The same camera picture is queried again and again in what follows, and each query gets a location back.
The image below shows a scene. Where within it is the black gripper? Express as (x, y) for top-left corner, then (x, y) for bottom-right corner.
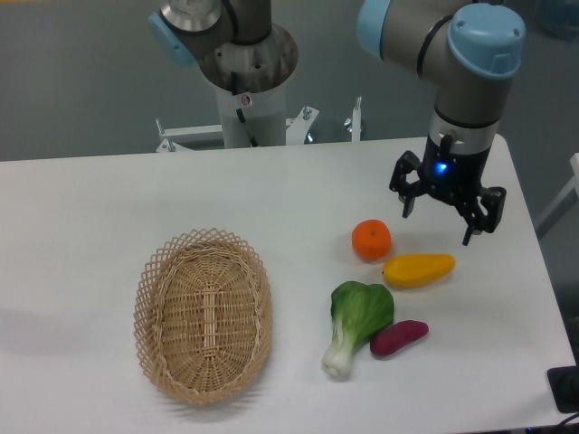
(389, 138), (507, 246)

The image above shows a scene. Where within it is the yellow mango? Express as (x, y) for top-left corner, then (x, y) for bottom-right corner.
(382, 253), (456, 289)

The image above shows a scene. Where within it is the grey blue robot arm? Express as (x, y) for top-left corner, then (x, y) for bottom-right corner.
(148, 1), (526, 236)

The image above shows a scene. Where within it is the orange tangerine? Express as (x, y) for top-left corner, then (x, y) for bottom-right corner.
(351, 219), (392, 261)

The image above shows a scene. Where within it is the white table leg right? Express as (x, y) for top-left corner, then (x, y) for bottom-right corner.
(535, 153), (578, 240)

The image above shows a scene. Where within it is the green bok choy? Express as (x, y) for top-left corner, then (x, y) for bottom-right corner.
(322, 281), (394, 379)

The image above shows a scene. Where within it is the purple sweet potato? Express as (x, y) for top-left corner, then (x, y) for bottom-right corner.
(370, 320), (429, 357)

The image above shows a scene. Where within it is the blue translucent container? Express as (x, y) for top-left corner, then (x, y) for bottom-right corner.
(536, 0), (578, 42)

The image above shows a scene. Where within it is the black device at edge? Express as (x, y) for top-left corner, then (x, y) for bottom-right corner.
(546, 365), (578, 414)

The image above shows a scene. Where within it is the woven wicker basket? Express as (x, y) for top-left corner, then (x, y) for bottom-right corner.
(134, 228), (273, 405)

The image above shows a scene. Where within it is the white metal base frame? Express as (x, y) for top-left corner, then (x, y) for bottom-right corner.
(156, 96), (364, 153)

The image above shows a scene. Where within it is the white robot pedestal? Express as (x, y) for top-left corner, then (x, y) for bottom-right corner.
(214, 86), (286, 149)

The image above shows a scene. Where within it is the black cable on pedestal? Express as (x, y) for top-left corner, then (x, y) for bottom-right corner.
(230, 71), (261, 148)

